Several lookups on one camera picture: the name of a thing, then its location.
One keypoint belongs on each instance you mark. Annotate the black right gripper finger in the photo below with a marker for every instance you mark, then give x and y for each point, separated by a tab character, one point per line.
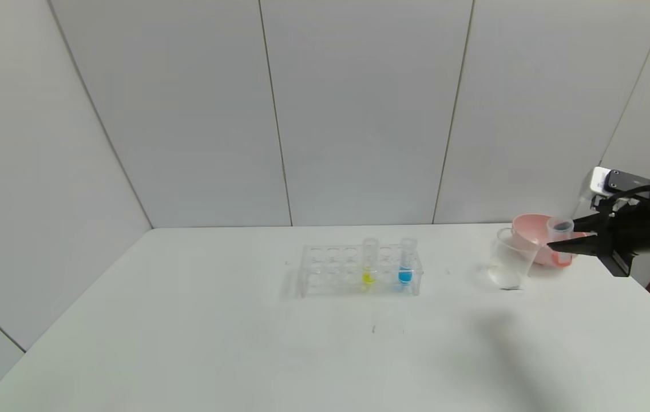
594	223
582	247

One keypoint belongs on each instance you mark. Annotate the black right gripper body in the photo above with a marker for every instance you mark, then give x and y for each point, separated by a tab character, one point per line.
613	242

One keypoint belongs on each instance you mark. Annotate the test tube with red pigment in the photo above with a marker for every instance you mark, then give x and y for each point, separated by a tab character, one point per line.
561	229

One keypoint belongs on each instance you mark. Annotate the test tube with yellow pigment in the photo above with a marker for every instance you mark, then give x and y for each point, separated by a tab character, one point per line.
368	277

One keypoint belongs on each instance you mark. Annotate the clear glass beaker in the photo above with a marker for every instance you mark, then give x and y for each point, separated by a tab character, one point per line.
508	269

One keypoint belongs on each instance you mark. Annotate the test tube with blue pigment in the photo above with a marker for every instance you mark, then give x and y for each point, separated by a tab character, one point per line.
405	277

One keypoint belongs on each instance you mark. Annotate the clear plastic test tube rack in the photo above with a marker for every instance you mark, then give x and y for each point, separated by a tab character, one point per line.
336	286

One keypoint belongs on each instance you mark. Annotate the pink bowl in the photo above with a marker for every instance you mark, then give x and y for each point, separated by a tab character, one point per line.
531	229

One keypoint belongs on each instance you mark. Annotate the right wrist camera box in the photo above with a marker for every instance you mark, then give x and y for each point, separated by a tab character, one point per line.
617	180

